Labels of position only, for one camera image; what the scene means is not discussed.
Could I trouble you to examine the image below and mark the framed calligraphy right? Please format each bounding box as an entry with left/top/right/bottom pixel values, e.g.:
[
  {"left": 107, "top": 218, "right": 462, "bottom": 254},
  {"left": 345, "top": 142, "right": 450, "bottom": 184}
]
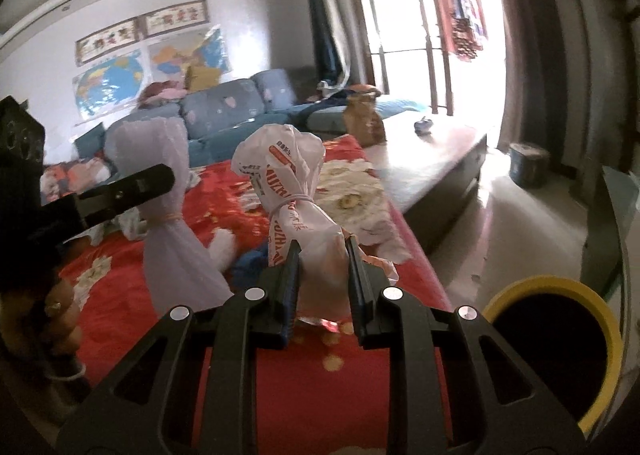
[{"left": 140, "top": 0, "right": 209, "bottom": 38}]

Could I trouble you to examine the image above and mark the dark blue curtain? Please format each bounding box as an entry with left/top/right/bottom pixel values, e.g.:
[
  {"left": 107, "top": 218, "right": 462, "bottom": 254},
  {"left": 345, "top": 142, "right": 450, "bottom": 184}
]
[{"left": 308, "top": 0, "right": 350, "bottom": 88}]

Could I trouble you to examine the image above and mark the white red printed plastic bag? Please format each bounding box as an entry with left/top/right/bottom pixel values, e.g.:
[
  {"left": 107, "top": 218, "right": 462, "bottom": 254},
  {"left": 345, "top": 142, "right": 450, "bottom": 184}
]
[{"left": 231, "top": 124, "right": 409, "bottom": 322}]

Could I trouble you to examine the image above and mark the blue floral sofa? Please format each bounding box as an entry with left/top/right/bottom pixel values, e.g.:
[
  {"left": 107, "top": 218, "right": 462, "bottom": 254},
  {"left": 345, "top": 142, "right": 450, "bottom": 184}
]
[{"left": 75, "top": 68, "right": 425, "bottom": 167}]

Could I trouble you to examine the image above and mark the dark tv cabinet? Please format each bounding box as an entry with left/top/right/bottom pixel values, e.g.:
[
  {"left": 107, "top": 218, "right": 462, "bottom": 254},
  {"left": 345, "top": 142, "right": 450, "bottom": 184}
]
[{"left": 580, "top": 166, "right": 639, "bottom": 299}]

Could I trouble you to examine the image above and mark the brown paper bag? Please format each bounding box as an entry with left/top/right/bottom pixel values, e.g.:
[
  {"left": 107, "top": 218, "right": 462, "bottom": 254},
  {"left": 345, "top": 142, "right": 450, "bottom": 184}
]
[{"left": 343, "top": 92, "right": 386, "bottom": 148}]

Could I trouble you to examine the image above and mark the yellow rimmed trash bin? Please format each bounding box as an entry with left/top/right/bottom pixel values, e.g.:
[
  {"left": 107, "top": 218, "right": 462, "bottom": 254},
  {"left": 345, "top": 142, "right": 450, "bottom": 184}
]
[{"left": 483, "top": 275, "right": 624, "bottom": 435}]

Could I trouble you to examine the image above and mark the yellow cushion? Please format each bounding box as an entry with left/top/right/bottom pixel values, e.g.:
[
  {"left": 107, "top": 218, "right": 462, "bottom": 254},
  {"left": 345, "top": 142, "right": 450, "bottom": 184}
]
[{"left": 184, "top": 65, "right": 222, "bottom": 92}]

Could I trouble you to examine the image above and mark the pink clothes pile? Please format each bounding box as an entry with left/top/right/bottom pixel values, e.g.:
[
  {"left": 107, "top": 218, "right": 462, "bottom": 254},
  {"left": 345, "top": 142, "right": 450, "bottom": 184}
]
[{"left": 137, "top": 80, "right": 189, "bottom": 108}]

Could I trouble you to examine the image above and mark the red floral tablecloth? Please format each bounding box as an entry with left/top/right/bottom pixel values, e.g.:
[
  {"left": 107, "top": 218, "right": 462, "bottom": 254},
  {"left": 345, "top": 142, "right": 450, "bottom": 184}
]
[{"left": 55, "top": 124, "right": 448, "bottom": 454}]

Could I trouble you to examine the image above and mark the world map poster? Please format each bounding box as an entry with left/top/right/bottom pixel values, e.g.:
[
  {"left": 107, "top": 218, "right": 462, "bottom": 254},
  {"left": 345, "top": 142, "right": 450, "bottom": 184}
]
[{"left": 73, "top": 50, "right": 145, "bottom": 120}]

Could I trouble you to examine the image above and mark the blue crumpled wrapper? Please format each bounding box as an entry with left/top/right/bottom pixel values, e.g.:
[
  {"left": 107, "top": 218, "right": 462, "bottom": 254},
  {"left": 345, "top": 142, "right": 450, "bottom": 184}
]
[{"left": 231, "top": 241, "right": 269, "bottom": 291}]

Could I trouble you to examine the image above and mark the person's left hand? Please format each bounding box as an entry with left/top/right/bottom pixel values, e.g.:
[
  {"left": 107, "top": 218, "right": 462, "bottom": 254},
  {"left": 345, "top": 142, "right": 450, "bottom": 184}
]
[{"left": 1, "top": 279, "right": 84, "bottom": 380}]

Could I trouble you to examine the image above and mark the china map poster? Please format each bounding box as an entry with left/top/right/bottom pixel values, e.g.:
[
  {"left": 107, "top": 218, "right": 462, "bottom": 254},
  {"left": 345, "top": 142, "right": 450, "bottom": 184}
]
[{"left": 148, "top": 25, "right": 231, "bottom": 82}]

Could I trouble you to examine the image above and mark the hanging red laundry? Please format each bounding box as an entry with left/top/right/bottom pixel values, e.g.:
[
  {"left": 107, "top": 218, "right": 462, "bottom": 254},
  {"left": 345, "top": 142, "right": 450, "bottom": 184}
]
[{"left": 437, "top": 0, "right": 487, "bottom": 62}]

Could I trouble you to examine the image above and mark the white translucent bag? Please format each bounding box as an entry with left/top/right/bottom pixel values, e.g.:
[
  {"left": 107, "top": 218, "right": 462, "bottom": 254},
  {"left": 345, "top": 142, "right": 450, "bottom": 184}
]
[{"left": 105, "top": 117, "right": 232, "bottom": 316}]

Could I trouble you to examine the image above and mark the small blue object on table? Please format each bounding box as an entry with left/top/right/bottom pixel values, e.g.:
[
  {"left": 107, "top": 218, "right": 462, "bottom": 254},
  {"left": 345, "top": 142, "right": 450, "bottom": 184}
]
[{"left": 413, "top": 117, "right": 434, "bottom": 136}]

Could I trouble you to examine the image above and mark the dark coffee table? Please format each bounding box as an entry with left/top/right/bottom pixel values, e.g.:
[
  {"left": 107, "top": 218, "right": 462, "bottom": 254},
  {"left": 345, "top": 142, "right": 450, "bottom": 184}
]
[{"left": 364, "top": 111, "right": 487, "bottom": 253}]

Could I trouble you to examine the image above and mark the framed calligraphy left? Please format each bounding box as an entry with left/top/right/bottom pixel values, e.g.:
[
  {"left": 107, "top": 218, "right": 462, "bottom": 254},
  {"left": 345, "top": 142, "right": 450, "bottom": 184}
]
[{"left": 75, "top": 18, "right": 140, "bottom": 66}]

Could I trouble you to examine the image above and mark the small blue stool bin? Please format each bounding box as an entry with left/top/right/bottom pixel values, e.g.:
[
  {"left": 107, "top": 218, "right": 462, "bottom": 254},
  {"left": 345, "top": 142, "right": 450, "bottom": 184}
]
[{"left": 509, "top": 142, "right": 550, "bottom": 189}]

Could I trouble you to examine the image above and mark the framed calligraphy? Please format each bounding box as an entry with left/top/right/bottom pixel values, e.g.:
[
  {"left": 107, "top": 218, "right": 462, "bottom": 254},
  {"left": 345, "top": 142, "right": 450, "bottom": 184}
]
[
  {"left": 140, "top": 0, "right": 209, "bottom": 38},
  {"left": 75, "top": 18, "right": 140, "bottom": 66}
]

